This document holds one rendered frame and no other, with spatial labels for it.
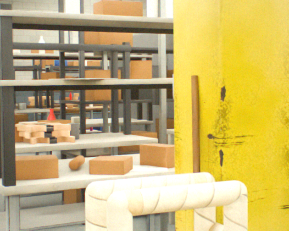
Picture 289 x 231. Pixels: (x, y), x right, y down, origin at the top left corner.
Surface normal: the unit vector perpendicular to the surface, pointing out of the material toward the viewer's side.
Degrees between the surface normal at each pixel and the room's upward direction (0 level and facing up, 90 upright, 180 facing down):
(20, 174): 90
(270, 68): 90
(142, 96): 90
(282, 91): 90
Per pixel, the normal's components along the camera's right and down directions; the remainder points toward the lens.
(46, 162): 0.22, 0.05
